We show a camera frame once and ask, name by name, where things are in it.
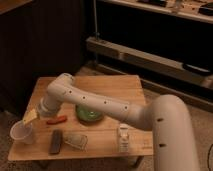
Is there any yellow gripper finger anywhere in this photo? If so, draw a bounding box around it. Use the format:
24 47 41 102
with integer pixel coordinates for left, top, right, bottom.
22 109 39 125

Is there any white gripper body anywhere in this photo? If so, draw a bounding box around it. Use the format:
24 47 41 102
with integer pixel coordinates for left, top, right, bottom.
37 97 59 117

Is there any translucent white cup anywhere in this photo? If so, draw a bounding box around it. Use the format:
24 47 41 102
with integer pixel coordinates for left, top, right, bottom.
10 121 35 144

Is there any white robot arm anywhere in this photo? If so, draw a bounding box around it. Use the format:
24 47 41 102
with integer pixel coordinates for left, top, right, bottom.
23 73 200 171

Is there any green ceramic bowl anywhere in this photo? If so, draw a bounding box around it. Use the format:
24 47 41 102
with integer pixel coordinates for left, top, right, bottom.
75 105 103 122

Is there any wooden table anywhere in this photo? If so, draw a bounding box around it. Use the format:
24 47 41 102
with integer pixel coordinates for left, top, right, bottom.
8 75 153 161

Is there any dark grey rectangular block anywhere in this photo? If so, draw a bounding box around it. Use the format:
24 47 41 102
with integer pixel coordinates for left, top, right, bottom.
49 130 63 155

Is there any beige sponge pad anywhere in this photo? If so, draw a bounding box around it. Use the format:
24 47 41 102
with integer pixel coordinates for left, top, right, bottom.
64 134 88 150

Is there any white bottle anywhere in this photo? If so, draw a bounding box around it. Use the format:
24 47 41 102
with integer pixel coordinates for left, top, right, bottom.
117 123 129 153

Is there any black object on shelf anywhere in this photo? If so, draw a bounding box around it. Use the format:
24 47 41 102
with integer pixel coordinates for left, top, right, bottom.
182 63 213 76

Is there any grey metal shelf rail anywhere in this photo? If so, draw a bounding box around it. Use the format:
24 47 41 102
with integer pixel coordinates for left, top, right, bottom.
86 37 213 90

